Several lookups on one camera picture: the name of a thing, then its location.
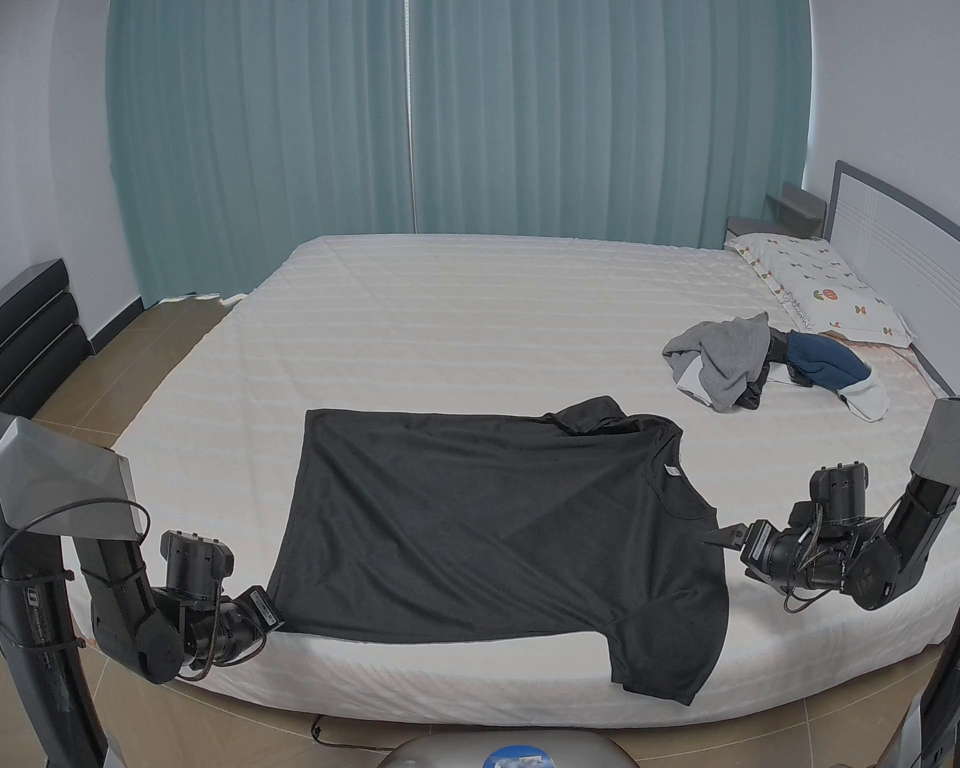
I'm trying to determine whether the black T-shirt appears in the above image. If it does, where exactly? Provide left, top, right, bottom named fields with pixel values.
left=266, top=395, right=732, bottom=708

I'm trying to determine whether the pile of clothes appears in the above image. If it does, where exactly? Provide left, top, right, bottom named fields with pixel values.
left=662, top=315, right=891, bottom=423

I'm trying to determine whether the white printed pillow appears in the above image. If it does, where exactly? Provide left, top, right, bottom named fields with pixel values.
left=723, top=232, right=916, bottom=348

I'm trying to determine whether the black chest of drawers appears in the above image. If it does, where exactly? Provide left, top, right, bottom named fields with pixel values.
left=0, top=258, right=91, bottom=417

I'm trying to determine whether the bed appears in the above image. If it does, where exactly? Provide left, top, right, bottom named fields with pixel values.
left=71, top=159, right=960, bottom=729

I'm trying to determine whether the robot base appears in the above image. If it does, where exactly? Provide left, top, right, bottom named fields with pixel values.
left=375, top=731, right=639, bottom=768

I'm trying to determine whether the grey bedside table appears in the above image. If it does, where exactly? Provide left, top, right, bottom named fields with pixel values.
left=726, top=181, right=828, bottom=241

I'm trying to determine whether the black cable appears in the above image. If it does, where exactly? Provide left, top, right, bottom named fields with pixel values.
left=309, top=714, right=395, bottom=753
left=0, top=497, right=151, bottom=586

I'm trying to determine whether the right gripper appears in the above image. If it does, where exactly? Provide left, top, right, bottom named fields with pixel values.
left=702, top=519, right=800, bottom=590

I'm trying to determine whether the blue-green curtain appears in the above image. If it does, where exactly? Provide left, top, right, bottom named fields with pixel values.
left=105, top=0, right=417, bottom=309
left=411, top=0, right=819, bottom=249

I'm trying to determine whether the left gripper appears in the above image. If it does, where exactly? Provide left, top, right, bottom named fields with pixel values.
left=225, top=586, right=288, bottom=657

